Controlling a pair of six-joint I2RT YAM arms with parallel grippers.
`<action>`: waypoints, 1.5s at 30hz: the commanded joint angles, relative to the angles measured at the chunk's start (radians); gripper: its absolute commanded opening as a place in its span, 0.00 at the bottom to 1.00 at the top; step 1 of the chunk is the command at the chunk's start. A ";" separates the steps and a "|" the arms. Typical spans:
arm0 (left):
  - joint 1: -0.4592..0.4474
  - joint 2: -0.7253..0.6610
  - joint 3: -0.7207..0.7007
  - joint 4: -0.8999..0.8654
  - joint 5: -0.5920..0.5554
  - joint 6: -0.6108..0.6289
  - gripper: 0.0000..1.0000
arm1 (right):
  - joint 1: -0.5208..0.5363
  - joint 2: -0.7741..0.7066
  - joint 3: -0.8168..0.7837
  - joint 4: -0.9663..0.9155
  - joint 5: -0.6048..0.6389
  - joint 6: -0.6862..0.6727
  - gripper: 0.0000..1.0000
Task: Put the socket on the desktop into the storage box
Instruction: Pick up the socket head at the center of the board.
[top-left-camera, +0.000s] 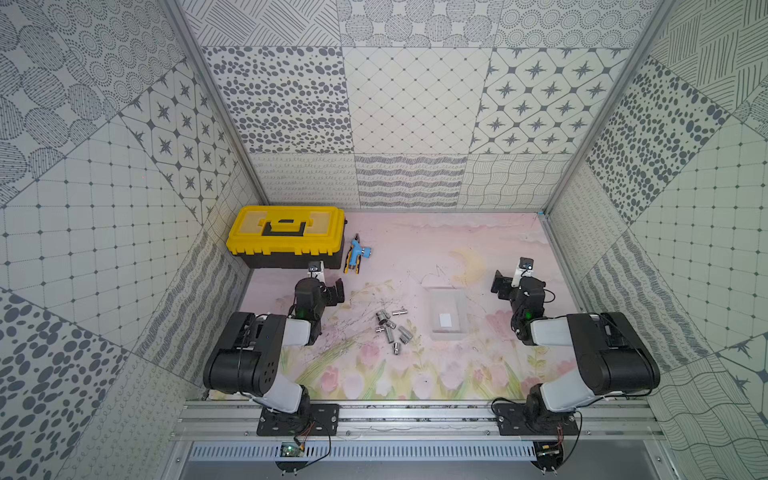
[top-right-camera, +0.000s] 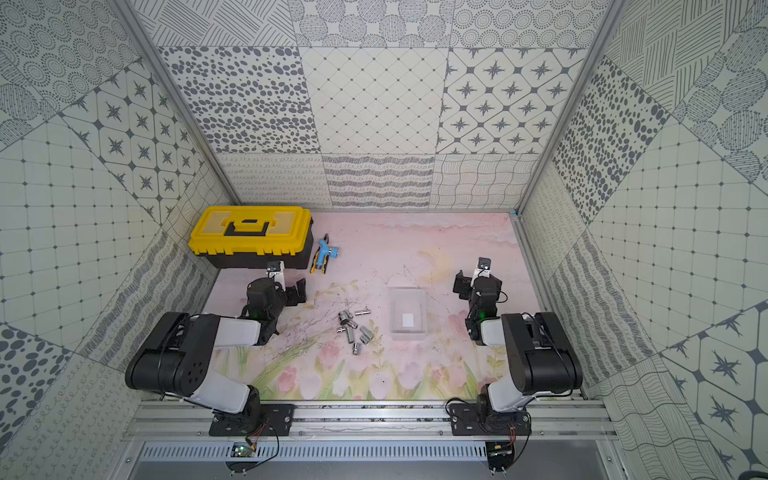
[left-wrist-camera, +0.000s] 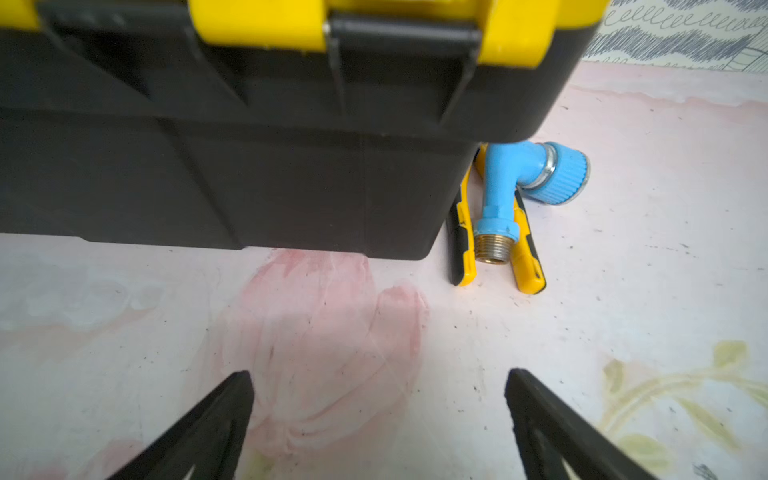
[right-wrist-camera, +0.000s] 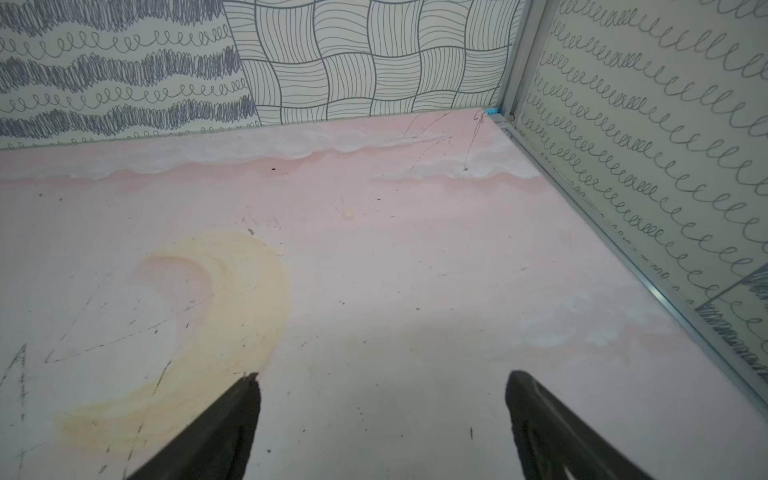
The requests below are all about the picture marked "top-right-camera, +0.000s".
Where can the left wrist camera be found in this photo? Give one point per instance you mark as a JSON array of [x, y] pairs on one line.
[[275, 272]]

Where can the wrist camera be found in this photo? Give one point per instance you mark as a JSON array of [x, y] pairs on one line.
[[483, 268], [275, 272]]

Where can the blue yellow hand tool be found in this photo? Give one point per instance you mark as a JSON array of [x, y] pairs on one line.
[[323, 254]]

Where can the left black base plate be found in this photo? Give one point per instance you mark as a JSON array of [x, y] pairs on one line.
[[269, 418]]

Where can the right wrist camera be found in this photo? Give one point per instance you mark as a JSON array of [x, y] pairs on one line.
[[483, 268]]

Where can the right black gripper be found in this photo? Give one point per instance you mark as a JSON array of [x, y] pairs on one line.
[[467, 284]]

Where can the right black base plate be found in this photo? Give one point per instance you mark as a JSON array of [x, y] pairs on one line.
[[489, 420]]

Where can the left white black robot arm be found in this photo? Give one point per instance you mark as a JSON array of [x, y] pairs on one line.
[[175, 358]]

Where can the translucent plastic storage box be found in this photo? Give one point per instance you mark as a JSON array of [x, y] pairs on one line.
[[408, 313]]

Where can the aluminium mounting rail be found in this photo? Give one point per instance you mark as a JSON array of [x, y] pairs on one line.
[[564, 419]]

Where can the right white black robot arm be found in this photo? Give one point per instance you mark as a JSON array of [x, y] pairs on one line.
[[540, 358]]

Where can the small green circuit board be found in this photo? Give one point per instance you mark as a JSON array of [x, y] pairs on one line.
[[241, 450]]

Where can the yellow black toolbox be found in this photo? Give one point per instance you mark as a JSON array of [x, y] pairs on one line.
[[253, 236]]

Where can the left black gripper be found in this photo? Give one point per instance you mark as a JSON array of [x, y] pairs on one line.
[[289, 291]]

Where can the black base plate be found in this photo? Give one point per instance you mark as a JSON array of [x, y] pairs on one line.
[[269, 418], [489, 420]]

